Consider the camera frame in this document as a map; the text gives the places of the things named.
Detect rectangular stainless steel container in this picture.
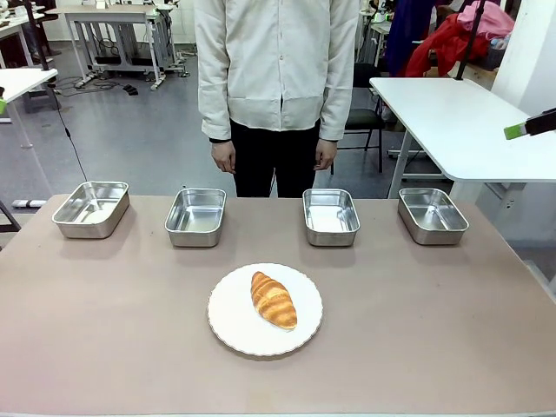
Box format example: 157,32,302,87
397,187,470,246
51,181,131,240
164,188,228,248
301,188,361,248

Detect person's left hand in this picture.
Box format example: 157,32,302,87
314,137,338,172

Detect person's right hand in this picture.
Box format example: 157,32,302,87
210,140,236,175

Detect white desk with black pole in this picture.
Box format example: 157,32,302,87
0,67,59,192

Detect white side table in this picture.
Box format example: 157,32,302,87
368,76,556,201

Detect pink cloth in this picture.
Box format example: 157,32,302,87
458,0,516,41

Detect red jacket pile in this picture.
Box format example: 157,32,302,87
406,12,490,78

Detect grey workbench with metal legs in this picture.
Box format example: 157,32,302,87
45,4,183,91

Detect black folding chair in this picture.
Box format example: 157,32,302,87
330,63,387,175

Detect person in cream shirt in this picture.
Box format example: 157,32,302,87
193,0,361,199

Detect golden brown croissant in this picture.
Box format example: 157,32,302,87
250,271,299,331

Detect white scalloped plate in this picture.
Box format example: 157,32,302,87
207,262,324,358

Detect black hanging cable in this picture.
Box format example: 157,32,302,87
50,84,89,182

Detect black camera stand pole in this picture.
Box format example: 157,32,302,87
453,0,487,82

